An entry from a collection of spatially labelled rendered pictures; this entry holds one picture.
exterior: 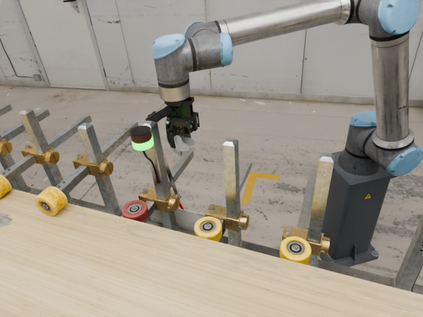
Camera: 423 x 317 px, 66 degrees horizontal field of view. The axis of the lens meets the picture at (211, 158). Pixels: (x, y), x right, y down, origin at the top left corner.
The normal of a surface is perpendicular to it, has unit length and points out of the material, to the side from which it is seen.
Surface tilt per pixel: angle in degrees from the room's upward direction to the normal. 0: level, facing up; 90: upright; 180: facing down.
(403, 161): 95
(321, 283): 0
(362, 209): 90
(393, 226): 0
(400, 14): 83
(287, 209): 0
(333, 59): 90
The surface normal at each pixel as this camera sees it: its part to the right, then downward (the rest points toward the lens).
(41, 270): -0.07, -0.81
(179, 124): -0.37, 0.56
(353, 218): 0.25, 0.54
